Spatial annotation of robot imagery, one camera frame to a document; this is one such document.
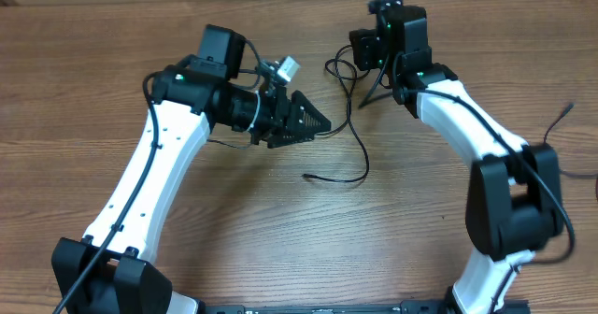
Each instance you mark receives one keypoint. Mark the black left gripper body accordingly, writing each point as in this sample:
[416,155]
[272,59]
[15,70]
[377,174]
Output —
[271,122]

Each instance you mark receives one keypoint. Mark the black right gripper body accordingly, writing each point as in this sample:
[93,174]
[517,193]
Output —
[371,55]

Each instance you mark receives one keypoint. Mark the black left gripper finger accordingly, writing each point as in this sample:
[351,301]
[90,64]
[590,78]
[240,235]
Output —
[282,140]
[304,119]

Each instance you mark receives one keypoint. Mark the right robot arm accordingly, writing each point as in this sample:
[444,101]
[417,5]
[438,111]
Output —
[514,200]

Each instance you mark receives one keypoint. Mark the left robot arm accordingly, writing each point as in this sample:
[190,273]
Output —
[111,269]

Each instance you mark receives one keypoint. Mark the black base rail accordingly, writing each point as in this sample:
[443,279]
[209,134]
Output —
[405,307]

